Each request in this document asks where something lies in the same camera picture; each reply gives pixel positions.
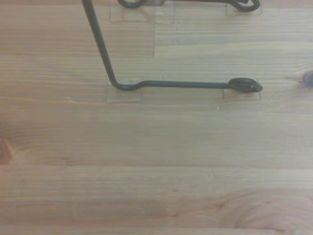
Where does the clear tape piece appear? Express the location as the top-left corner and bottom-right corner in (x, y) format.
(107, 84), (143, 104)

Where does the black wire rack stand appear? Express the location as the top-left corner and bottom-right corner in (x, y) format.
(82, 0), (264, 94)

